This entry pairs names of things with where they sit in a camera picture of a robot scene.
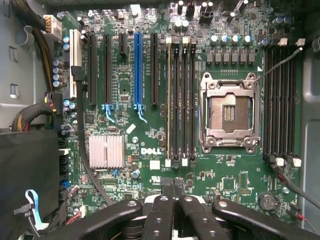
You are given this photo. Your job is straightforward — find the black braided cable bundle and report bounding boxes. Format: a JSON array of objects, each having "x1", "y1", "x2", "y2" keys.
[{"x1": 10, "y1": 102, "x2": 56, "y2": 133}]

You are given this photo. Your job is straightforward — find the flat black data cable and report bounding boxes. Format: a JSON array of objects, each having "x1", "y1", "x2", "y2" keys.
[{"x1": 70, "y1": 65, "x2": 115, "y2": 206}]

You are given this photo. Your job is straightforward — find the round coin cell battery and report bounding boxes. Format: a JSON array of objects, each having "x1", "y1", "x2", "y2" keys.
[{"x1": 257, "y1": 191, "x2": 280, "y2": 211}]

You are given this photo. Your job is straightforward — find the light blue data cable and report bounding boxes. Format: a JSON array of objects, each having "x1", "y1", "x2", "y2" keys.
[{"x1": 24, "y1": 189, "x2": 45, "y2": 231}]

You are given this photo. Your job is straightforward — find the black braided power cable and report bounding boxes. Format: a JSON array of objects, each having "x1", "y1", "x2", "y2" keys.
[{"x1": 9, "y1": 0, "x2": 55, "y2": 93}]

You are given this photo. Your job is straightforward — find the white main power connector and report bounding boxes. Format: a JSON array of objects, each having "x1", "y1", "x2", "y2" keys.
[{"x1": 42, "y1": 14, "x2": 63, "y2": 42}]

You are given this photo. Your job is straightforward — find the silver CPU socket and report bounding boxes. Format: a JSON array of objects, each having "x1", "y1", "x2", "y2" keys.
[{"x1": 199, "y1": 71, "x2": 261, "y2": 154}]

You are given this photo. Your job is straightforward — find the thin metal locking lever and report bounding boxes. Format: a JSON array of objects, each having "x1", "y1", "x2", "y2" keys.
[{"x1": 198, "y1": 98, "x2": 210, "y2": 145}]

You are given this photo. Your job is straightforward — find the red and black wire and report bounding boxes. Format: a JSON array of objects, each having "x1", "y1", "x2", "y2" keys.
[{"x1": 284, "y1": 206, "x2": 318, "y2": 235}]

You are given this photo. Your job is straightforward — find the green Dell motherboard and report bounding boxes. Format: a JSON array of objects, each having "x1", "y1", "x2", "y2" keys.
[{"x1": 53, "y1": 0, "x2": 305, "y2": 223}]

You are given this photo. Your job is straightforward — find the white PCI expansion slot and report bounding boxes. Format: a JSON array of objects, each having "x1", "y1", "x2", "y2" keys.
[{"x1": 69, "y1": 28, "x2": 83, "y2": 99}]

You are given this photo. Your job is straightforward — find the short black expansion slot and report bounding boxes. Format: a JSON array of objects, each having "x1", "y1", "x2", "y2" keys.
[{"x1": 118, "y1": 32, "x2": 128, "y2": 57}]

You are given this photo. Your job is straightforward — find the black drive cage box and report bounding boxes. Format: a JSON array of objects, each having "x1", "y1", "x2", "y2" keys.
[{"x1": 0, "y1": 127, "x2": 61, "y2": 240}]

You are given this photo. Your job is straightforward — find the silver finned chipset heatsink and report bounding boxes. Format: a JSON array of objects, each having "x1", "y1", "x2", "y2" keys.
[{"x1": 88, "y1": 134, "x2": 126, "y2": 169}]

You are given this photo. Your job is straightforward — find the grey cable clip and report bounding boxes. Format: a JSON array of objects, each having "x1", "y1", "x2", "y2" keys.
[{"x1": 19, "y1": 24, "x2": 35, "y2": 50}]

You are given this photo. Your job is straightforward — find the thin grey sensor wire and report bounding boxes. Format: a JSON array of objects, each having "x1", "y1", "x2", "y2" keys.
[{"x1": 254, "y1": 46, "x2": 304, "y2": 82}]

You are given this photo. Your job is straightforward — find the grey metal PC case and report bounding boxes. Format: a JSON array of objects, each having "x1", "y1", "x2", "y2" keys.
[{"x1": 0, "y1": 0, "x2": 320, "y2": 240}]

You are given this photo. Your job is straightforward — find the long black expansion slot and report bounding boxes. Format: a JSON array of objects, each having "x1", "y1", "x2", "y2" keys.
[
  {"x1": 102, "y1": 33, "x2": 113, "y2": 105},
  {"x1": 87, "y1": 31, "x2": 98, "y2": 106},
  {"x1": 150, "y1": 32, "x2": 159, "y2": 106}
]

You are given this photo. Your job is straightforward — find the RAM slot with white clips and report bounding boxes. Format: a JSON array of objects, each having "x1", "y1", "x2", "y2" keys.
[
  {"x1": 270, "y1": 37, "x2": 285, "y2": 167},
  {"x1": 287, "y1": 37, "x2": 307, "y2": 168},
  {"x1": 181, "y1": 36, "x2": 189, "y2": 167},
  {"x1": 164, "y1": 36, "x2": 173, "y2": 168}
]

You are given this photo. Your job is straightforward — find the blue expansion slot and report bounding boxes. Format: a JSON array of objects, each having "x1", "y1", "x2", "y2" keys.
[{"x1": 133, "y1": 31, "x2": 144, "y2": 105}]

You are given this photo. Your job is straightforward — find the black power plug coloured wires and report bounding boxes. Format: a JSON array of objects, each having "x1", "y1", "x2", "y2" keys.
[{"x1": 43, "y1": 91, "x2": 63, "y2": 116}]

